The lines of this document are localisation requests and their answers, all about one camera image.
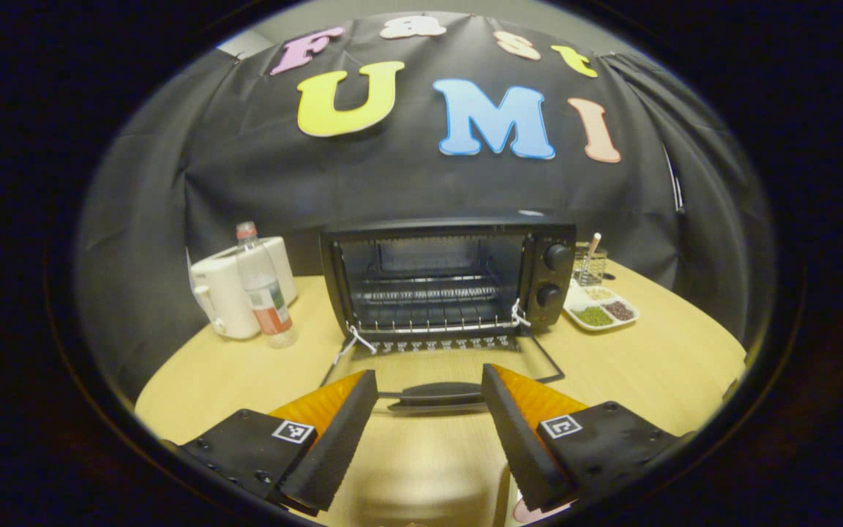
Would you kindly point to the dark red beans pile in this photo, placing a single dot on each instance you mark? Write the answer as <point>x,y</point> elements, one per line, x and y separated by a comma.
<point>619,310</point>

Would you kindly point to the yellow soybeans pile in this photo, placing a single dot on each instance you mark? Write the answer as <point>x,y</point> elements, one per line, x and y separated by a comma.
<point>597,293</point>

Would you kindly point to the white divided dish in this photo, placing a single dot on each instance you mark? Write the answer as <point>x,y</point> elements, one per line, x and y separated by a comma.
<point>575,300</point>

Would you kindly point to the green mung beans pile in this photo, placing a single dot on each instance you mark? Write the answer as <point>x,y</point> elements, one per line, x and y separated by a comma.
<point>593,316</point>

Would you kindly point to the white toaster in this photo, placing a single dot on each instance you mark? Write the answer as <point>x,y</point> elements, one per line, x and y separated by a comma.
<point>216,285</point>

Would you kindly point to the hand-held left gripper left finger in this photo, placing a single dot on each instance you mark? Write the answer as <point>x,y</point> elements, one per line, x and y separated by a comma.
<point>337,454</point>

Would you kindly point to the clear plastic bottle red label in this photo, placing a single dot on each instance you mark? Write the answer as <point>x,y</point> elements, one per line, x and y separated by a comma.
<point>268,307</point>

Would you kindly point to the cream square plate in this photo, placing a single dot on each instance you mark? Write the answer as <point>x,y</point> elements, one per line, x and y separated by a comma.
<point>527,514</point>

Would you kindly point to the black electric oven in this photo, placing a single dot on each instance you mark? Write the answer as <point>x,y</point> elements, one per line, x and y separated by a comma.
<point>531,278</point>

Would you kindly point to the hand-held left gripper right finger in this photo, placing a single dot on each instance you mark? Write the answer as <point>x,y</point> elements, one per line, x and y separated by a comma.
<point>520,450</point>

